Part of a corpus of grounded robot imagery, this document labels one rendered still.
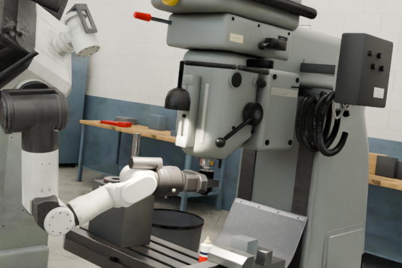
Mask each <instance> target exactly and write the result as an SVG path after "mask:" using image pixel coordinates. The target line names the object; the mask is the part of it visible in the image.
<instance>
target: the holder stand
mask: <svg viewBox="0 0 402 268"><path fill-rule="evenodd" d="M108 183H112V184H115V183H120V177H116V176H107V177H104V179H97V180H93V187H92V191H94V190H96V189H98V188H100V187H102V186H104V185H106V184H108ZM154 198H155V196H153V195H150V196H148V197H146V198H144V199H142V200H140V201H138V202H136V203H134V204H132V205H130V206H129V207H120V208H114V207H112V208H111V209H109V210H107V211H105V212H103V213H101V214H99V215H97V216H96V217H94V219H92V220H90V221H89V229H88V231H90V232H92V233H94V234H96V235H98V236H99V237H101V238H103V239H105V240H107V241H109V242H111V243H113V244H114V245H117V246H119V247H120V248H125V247H131V246H139V245H148V244H150V237H151V227H152V220H153V209H154Z"/></svg>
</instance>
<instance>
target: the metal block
mask: <svg viewBox="0 0 402 268"><path fill-rule="evenodd" d="M257 245H258V239H256V238H253V237H250V236H246V235H244V234H239V235H236V236H232V237H231V242H230V247H232V248H234V249H238V250H240V251H243V252H247V253H249V254H252V255H255V259H256V255H257Z"/></svg>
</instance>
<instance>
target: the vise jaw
mask: <svg viewBox="0 0 402 268"><path fill-rule="evenodd" d="M207 260H209V261H211V262H214V263H217V264H219V265H222V266H224V267H228V268H254V263H255V255H252V254H249V253H247V252H243V251H240V250H238V249H234V248H232V247H229V246H226V245H223V244H219V245H214V246H212V248H211V249H210V250H209V252H208V257H207Z"/></svg>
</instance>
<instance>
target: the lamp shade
mask: <svg viewBox="0 0 402 268"><path fill-rule="evenodd" d="M190 105H191V99H190V94H189V92H188V91H186V89H183V88H182V87H176V88H172V89H170V90H169V91H168V93H167V95H166V97H165V107H164V108H166V109H173V110H180V111H190Z"/></svg>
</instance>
